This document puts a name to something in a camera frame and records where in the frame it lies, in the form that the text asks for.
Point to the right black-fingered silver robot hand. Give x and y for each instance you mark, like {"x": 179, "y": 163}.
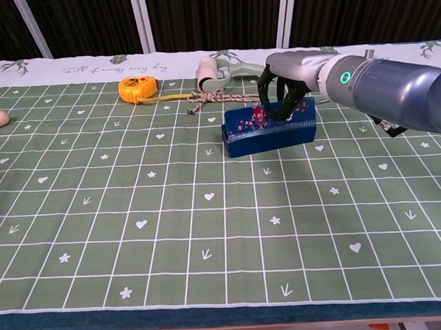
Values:
{"x": 300, "y": 66}

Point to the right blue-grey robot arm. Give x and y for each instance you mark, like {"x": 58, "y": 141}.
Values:
{"x": 394, "y": 89}

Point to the yellow tape measure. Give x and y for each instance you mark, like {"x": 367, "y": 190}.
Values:
{"x": 137, "y": 89}

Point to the green grid tablecloth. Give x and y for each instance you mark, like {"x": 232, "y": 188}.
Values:
{"x": 171, "y": 212}

